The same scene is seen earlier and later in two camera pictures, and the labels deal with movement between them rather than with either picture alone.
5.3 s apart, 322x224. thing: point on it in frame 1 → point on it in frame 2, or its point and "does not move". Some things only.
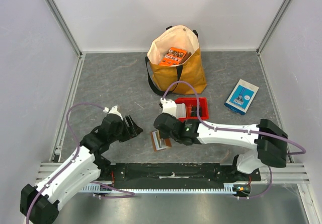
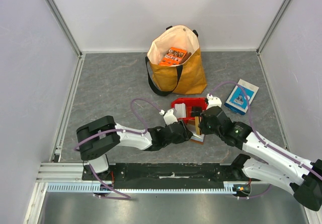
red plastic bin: (203, 108) does not move
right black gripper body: (168, 135) → (205, 123)
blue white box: (241, 96) does not move
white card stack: (180, 110) does not move
